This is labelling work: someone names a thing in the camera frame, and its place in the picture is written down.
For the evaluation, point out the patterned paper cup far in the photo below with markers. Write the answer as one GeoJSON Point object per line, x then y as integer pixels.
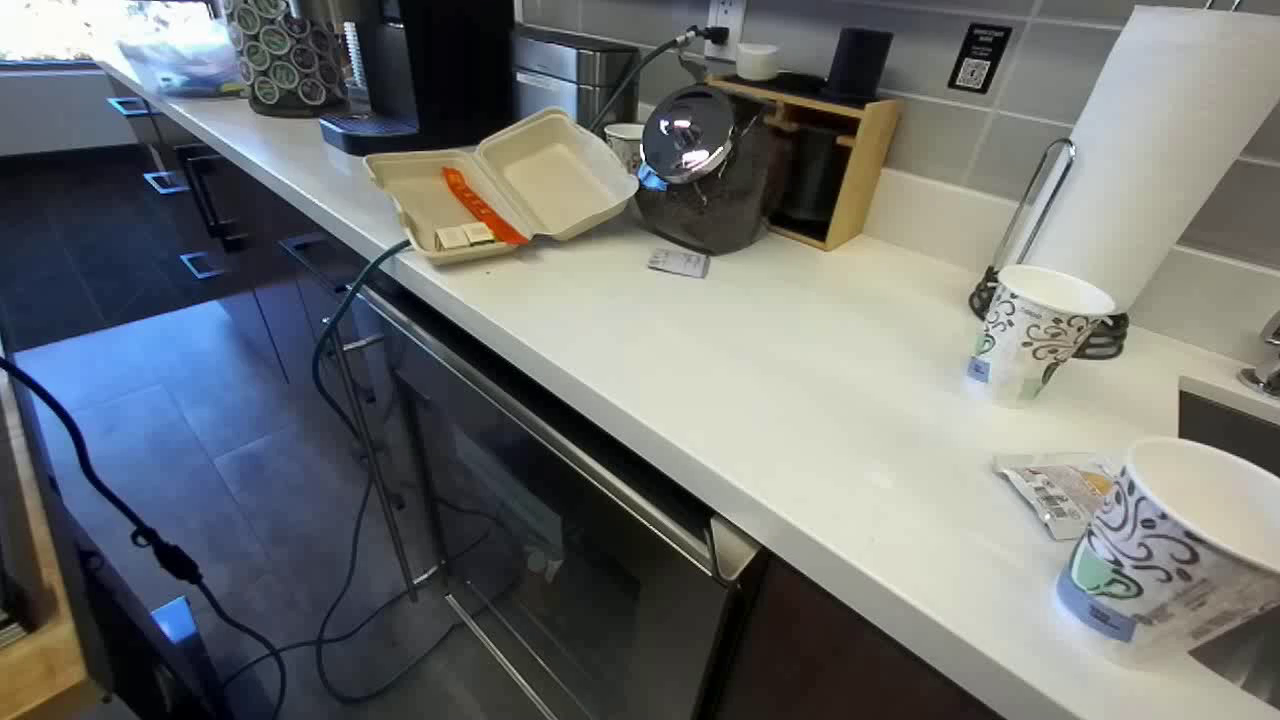
{"type": "Point", "coordinates": [1033, 324]}

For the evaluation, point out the coffee pod carousel rack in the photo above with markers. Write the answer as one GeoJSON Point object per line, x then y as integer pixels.
{"type": "Point", "coordinates": [287, 54]}

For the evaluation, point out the white number cube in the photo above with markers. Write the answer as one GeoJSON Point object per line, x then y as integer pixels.
{"type": "Point", "coordinates": [467, 239]}

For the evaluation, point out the patterned paper cup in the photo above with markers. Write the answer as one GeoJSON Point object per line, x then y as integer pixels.
{"type": "Point", "coordinates": [1182, 551]}
{"type": "Point", "coordinates": [1033, 324]}

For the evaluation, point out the small white cup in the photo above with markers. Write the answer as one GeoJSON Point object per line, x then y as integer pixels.
{"type": "Point", "coordinates": [626, 140]}

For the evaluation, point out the patterned paper cup near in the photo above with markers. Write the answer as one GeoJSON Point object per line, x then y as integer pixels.
{"type": "Point", "coordinates": [1182, 551]}

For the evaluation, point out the beige clamshell takeout container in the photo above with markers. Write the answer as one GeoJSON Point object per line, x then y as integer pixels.
{"type": "Point", "coordinates": [540, 174]}

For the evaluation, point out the clear plastic bag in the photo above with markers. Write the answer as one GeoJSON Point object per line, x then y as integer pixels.
{"type": "Point", "coordinates": [179, 50]}

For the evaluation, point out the stainless steel dishwasher door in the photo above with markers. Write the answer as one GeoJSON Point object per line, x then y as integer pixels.
{"type": "Point", "coordinates": [591, 574]}

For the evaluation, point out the white paper towel roll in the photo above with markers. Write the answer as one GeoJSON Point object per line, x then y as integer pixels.
{"type": "Point", "coordinates": [1175, 107]}

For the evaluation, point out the foil snack packet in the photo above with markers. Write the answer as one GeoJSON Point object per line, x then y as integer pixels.
{"type": "Point", "coordinates": [1059, 489]}

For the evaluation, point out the orange stick in container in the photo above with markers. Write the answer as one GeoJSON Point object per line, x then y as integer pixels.
{"type": "Point", "coordinates": [481, 211]}

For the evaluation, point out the black coffee maker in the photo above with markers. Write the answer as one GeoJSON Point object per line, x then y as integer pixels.
{"type": "Point", "coordinates": [438, 73]}

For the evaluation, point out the small packet on counter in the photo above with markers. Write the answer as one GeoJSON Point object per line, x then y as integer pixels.
{"type": "Point", "coordinates": [682, 262]}

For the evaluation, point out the metal toaster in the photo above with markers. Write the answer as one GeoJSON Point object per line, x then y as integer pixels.
{"type": "Point", "coordinates": [573, 73]}

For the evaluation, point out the wooden organizer box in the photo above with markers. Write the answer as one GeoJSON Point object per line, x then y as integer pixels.
{"type": "Point", "coordinates": [831, 160]}

